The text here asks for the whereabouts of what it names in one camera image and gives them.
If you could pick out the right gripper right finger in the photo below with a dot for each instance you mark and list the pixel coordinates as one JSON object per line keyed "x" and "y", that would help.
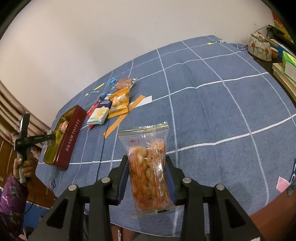
{"x": 173, "y": 183}

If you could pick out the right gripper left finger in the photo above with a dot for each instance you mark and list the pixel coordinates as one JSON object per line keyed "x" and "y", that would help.
{"x": 119, "y": 178}

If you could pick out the clear bag orange snacks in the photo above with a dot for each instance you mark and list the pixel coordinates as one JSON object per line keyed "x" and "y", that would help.
{"x": 145, "y": 148}

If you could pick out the red snack packet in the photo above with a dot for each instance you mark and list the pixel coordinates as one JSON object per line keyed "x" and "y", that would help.
{"x": 93, "y": 119}

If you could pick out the navy white cracker packet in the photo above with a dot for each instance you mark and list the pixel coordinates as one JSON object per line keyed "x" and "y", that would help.
{"x": 103, "y": 110}

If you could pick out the orange snack packet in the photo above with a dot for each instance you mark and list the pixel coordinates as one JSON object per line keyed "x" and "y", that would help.
{"x": 120, "y": 102}

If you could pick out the dark candy blue ends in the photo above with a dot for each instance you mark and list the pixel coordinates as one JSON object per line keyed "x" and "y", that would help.
{"x": 104, "y": 95}

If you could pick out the clear bag peanuts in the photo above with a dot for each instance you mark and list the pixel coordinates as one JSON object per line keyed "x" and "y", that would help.
{"x": 123, "y": 83}

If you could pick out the pink patterned snack pack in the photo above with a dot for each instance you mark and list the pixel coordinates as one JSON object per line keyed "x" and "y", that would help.
{"x": 63, "y": 126}

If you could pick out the blue candy wrapper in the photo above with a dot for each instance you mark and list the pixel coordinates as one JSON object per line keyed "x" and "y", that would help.
{"x": 112, "y": 81}

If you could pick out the purple sleeve forearm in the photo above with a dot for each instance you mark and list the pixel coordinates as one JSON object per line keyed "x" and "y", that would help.
{"x": 13, "y": 203}

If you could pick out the person left hand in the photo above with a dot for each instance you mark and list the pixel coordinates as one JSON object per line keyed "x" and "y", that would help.
{"x": 26, "y": 167}

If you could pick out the gold and red tin box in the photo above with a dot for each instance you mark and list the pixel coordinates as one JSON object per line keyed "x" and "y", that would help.
{"x": 59, "y": 153}

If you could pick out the blue grid tablecloth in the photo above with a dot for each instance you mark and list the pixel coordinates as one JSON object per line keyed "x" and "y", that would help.
{"x": 230, "y": 121}

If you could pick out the stack of books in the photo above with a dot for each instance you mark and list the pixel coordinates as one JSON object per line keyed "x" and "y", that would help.
{"x": 284, "y": 80}

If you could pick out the floral ceramic teapot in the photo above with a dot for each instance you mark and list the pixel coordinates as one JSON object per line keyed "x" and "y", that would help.
{"x": 260, "y": 47}

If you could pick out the green tissue box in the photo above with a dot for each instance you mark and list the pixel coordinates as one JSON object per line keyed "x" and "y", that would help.
{"x": 289, "y": 65}

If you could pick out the red gift box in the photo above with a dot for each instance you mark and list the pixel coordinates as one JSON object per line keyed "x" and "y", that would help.
{"x": 278, "y": 24}

